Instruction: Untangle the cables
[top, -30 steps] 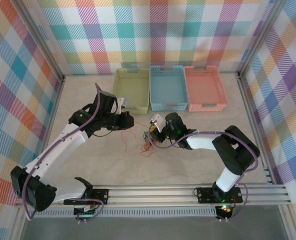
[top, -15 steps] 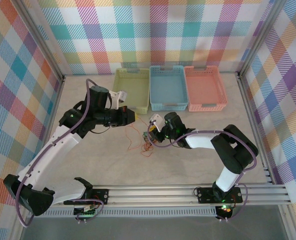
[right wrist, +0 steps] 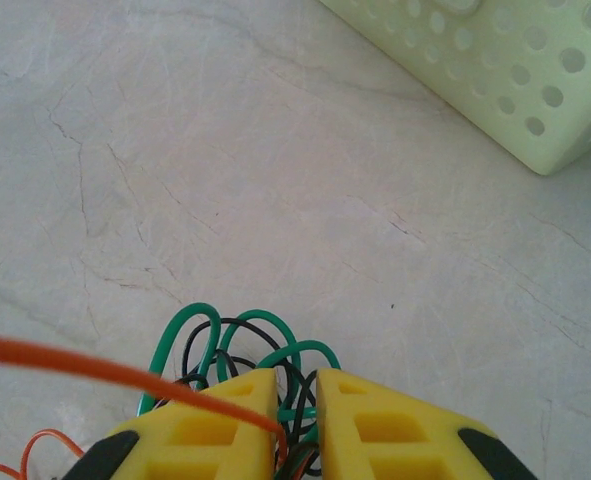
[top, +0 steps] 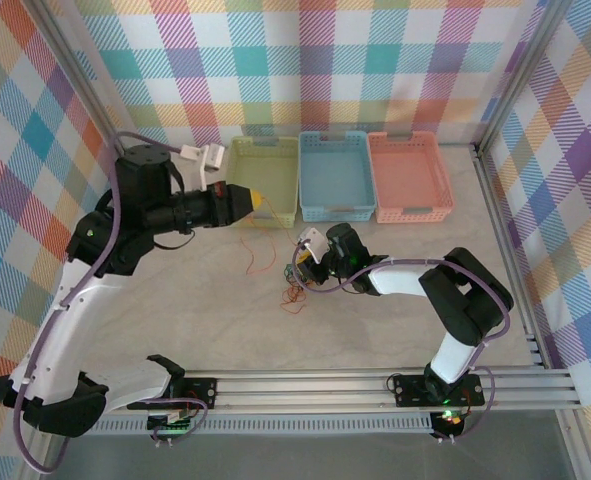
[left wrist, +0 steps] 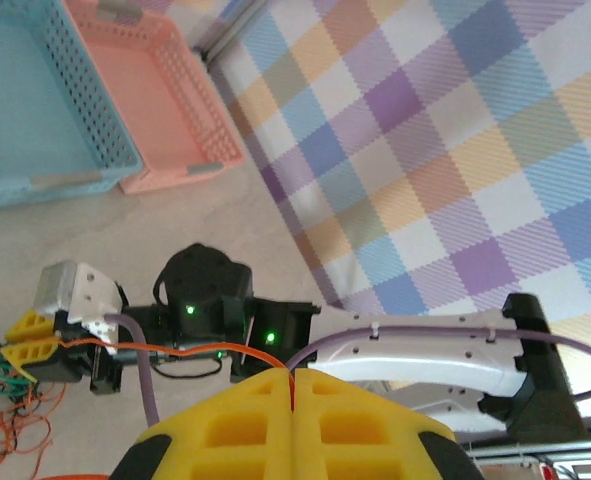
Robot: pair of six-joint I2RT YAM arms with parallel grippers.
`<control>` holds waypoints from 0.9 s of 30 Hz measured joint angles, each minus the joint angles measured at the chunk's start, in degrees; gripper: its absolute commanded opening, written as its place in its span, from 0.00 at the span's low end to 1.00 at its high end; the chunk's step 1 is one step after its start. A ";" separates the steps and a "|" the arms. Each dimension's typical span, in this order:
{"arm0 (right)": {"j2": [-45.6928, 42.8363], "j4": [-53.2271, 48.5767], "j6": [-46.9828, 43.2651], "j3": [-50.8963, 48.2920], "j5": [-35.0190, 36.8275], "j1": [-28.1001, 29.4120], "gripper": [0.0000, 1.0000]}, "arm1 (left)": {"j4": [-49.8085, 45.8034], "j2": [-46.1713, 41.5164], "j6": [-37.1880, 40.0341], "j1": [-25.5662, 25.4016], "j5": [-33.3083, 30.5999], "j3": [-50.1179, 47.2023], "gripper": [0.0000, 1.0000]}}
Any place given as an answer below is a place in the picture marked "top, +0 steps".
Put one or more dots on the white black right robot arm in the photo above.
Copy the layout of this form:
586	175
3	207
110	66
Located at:
400	282

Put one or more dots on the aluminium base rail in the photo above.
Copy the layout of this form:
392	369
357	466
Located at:
300	392

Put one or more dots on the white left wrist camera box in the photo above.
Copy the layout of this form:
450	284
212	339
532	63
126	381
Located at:
215	156

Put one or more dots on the pink perforated plastic basket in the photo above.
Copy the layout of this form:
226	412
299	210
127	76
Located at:
407	172

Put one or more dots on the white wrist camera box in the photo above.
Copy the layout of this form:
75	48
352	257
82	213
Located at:
215	156
312	240

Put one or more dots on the aluminium frame post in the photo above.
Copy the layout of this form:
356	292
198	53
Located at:
75	75
525	65

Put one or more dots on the light green perforated plastic basket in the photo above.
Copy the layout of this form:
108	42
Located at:
275	170

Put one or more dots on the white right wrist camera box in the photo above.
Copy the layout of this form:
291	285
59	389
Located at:
312	240

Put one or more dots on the light blue perforated plastic basket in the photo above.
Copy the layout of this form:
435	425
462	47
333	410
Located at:
337	175

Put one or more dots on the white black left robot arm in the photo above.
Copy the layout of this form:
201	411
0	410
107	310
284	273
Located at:
75	310

